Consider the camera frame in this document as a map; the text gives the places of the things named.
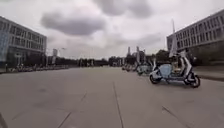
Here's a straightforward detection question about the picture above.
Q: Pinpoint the row of parked scooters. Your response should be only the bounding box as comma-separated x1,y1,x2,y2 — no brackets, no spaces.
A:
121,58,158,76

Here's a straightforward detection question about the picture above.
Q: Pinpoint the white scooter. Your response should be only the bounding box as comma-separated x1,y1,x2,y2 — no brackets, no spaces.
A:
148,49,202,89

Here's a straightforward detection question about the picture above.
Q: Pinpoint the grey stone slab plaza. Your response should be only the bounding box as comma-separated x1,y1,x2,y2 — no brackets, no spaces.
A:
0,66,224,128

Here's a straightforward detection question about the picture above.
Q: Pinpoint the raised kerb strip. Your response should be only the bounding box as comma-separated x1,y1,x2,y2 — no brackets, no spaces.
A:
194,68,224,83

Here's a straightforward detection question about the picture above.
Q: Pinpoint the long grey building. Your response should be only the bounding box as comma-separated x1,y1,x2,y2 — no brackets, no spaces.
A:
166,9,224,66

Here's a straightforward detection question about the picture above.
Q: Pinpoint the glass fronted building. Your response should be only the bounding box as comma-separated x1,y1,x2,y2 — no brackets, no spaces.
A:
0,15,48,68

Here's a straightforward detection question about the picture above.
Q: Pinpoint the row of parked bicycles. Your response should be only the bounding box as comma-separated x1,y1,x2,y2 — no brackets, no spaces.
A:
4,63,71,74

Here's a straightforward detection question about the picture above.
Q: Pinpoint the row of trees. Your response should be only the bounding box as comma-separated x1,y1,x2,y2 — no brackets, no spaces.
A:
46,55,111,68

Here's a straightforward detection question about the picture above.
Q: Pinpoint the white flag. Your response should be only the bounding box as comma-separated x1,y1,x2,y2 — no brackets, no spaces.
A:
168,19,178,58

